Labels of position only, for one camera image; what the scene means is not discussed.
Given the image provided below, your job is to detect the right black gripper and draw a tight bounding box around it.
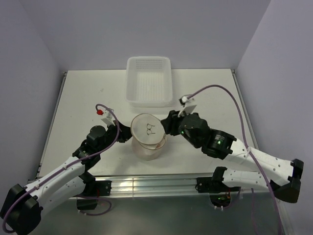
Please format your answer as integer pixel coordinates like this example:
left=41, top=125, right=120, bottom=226
left=160, top=107, right=200, bottom=148

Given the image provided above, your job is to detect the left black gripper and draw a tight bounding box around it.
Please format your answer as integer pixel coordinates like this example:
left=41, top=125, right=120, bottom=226
left=97, top=119, right=137, bottom=153

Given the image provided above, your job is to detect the mesh laundry bag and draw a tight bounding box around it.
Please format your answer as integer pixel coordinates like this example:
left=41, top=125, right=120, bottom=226
left=131, top=113, right=167, bottom=161

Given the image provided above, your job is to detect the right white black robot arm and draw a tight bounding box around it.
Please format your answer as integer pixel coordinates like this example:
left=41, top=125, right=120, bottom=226
left=161, top=110, right=304, bottom=203

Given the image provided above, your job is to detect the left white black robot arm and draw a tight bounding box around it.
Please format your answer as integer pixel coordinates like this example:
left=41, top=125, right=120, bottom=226
left=0, top=123, right=132, bottom=235

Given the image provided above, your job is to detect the white plastic basket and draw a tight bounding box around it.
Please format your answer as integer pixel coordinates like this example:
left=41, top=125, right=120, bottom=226
left=125, top=56, right=173, bottom=108

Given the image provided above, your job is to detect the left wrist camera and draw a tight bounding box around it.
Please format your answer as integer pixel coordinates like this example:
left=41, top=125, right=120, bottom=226
left=96, top=109, right=115, bottom=126

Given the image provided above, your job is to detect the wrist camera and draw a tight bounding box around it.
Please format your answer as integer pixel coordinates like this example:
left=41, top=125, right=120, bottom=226
left=178, top=94, right=197, bottom=117
left=96, top=109, right=115, bottom=126

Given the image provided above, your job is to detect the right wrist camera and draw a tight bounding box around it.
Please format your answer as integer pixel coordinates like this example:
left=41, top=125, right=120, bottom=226
left=178, top=94, right=197, bottom=117

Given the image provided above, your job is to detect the aluminium mounting rail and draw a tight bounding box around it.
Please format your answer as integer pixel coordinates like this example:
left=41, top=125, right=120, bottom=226
left=23, top=172, right=278, bottom=199

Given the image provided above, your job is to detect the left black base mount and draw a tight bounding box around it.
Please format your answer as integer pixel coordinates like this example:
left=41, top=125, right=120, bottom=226
left=76, top=180, right=112, bottom=214

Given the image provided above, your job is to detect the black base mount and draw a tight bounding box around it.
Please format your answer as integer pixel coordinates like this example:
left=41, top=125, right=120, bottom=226
left=195, top=177, right=238, bottom=209
left=76, top=180, right=112, bottom=214

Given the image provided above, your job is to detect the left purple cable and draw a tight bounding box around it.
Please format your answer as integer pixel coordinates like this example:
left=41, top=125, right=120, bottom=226
left=1, top=104, right=122, bottom=233

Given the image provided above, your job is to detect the purple cable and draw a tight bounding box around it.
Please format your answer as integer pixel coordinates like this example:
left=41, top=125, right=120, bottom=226
left=1, top=104, right=122, bottom=233
left=189, top=84, right=284, bottom=235

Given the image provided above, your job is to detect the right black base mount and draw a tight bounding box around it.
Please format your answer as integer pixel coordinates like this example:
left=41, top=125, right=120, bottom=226
left=195, top=177, right=238, bottom=209

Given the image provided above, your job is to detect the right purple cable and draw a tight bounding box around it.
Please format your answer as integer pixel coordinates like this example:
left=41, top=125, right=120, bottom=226
left=189, top=84, right=284, bottom=235

